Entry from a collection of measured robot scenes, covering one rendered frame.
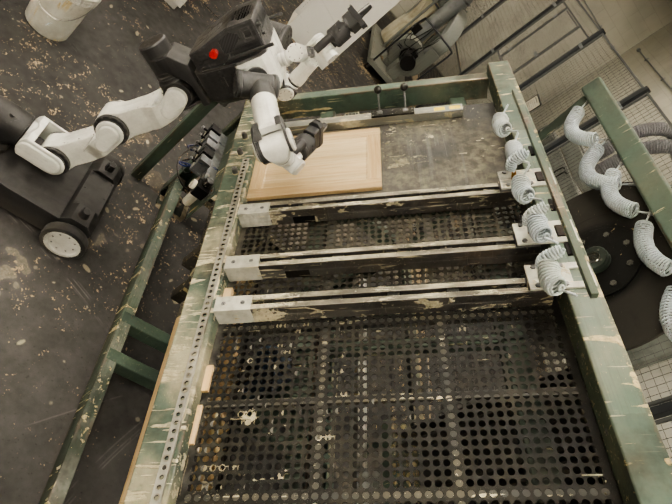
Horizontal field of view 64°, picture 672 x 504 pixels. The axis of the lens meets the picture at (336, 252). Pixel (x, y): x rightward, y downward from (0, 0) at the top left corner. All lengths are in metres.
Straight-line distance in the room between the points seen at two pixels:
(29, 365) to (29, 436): 0.28
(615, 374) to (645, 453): 0.21
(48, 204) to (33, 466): 1.09
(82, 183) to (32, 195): 0.25
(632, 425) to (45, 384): 2.08
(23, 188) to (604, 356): 2.31
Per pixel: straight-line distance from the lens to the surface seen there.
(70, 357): 2.60
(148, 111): 2.36
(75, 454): 2.29
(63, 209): 2.72
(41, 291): 2.68
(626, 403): 1.54
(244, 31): 2.07
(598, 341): 1.63
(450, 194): 2.06
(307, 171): 2.35
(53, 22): 3.63
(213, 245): 2.07
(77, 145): 2.61
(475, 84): 2.83
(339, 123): 2.60
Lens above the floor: 2.20
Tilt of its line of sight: 31 degrees down
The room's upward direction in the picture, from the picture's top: 57 degrees clockwise
